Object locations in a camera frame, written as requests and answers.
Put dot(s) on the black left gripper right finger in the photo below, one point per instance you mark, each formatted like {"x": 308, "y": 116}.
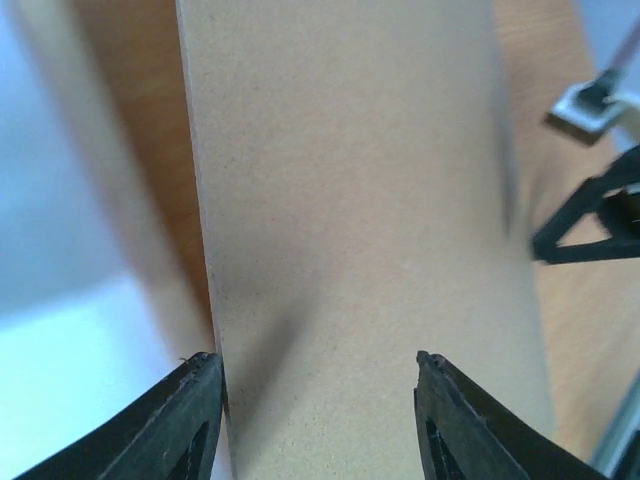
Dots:
{"x": 465, "y": 433}

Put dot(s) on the brown cardboard backing board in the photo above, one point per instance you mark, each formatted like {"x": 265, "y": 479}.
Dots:
{"x": 358, "y": 191}

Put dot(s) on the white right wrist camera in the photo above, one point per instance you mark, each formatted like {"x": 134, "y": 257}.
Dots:
{"x": 586, "y": 112}

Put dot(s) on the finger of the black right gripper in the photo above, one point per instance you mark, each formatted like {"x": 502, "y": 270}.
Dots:
{"x": 611, "y": 201}

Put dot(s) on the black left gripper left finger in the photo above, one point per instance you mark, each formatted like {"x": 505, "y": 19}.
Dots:
{"x": 170, "y": 432}

